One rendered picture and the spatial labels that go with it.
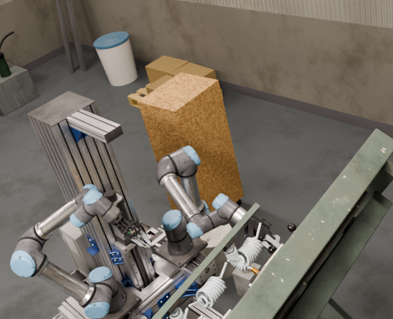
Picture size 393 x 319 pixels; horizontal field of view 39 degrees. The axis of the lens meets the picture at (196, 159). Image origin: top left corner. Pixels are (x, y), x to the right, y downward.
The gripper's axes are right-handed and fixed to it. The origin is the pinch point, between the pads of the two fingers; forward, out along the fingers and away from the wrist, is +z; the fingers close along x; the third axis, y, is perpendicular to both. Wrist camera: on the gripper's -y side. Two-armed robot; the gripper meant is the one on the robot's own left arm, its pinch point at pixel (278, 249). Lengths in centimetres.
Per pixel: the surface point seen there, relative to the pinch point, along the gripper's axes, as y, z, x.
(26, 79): 349, -434, 278
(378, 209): -2.2, 21.6, -44.1
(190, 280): -80, -12, -29
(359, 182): -23, 10, -59
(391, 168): 4, 17, -58
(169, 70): 368, -247, 148
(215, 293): -75, -4, -27
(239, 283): 38, -8, 62
